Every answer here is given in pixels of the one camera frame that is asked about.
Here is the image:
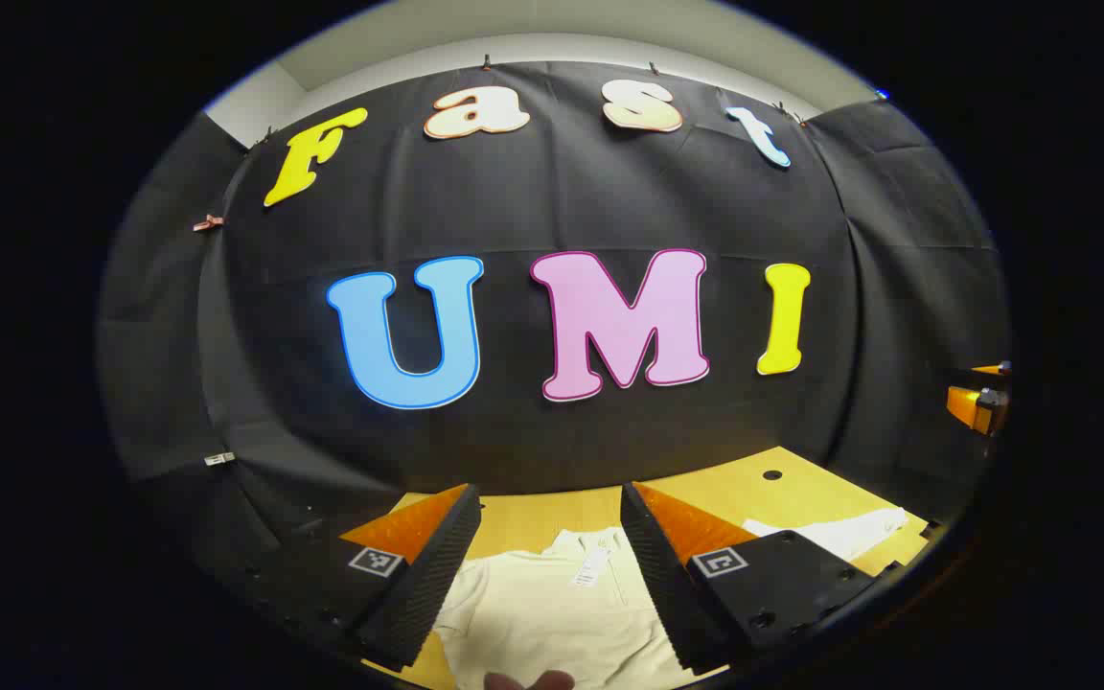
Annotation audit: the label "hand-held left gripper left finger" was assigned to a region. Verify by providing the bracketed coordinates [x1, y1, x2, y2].
[226, 484, 484, 674]

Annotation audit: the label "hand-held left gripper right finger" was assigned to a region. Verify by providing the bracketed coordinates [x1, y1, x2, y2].
[620, 482, 879, 677]

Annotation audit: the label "cream sweatshirt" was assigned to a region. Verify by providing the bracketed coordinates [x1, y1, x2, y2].
[432, 506, 909, 690]

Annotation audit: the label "black backdrop cloth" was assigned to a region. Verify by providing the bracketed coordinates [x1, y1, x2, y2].
[97, 59, 1011, 614]

